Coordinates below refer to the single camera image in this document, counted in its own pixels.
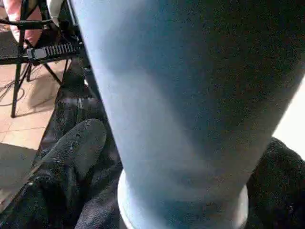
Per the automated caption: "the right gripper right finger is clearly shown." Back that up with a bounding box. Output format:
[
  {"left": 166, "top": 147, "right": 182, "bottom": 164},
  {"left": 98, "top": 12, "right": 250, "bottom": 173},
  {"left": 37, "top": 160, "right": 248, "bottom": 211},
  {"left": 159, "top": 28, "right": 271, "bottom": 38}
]
[{"left": 245, "top": 137, "right": 305, "bottom": 229}]

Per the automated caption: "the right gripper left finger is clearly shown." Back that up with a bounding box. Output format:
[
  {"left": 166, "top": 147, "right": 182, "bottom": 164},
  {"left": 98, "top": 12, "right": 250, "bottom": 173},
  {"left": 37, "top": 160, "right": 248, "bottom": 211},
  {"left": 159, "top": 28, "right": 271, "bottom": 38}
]
[{"left": 0, "top": 118, "right": 108, "bottom": 229}]

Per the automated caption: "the white plastic table top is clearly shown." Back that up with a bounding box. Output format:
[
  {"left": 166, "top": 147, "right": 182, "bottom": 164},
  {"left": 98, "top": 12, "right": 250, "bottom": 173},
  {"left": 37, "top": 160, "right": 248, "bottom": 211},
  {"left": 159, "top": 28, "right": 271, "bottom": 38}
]
[{"left": 273, "top": 88, "right": 305, "bottom": 156}]

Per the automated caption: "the white plastic table leg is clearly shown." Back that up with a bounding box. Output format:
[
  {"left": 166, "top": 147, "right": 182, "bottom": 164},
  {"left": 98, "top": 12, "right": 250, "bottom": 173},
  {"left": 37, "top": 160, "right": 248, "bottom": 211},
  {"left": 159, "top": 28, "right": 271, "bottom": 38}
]
[{"left": 70, "top": 0, "right": 305, "bottom": 229}]

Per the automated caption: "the black ribbed box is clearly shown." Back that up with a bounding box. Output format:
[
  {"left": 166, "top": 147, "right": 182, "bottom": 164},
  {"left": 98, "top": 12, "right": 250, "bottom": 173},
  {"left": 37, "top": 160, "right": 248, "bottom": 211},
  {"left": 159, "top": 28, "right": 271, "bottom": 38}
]
[{"left": 26, "top": 42, "right": 77, "bottom": 60}]

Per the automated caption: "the pink fabric object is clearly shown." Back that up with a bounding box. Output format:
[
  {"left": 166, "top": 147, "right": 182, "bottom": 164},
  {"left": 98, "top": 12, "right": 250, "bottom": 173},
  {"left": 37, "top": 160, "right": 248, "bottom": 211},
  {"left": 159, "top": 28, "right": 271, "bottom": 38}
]
[{"left": 4, "top": 0, "right": 40, "bottom": 47}]

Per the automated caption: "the thin black floor cable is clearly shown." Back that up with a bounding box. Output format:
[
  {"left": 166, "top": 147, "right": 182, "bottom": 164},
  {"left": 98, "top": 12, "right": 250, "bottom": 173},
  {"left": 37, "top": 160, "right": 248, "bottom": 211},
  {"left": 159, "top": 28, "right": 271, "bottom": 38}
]
[{"left": 0, "top": 81, "right": 26, "bottom": 107}]

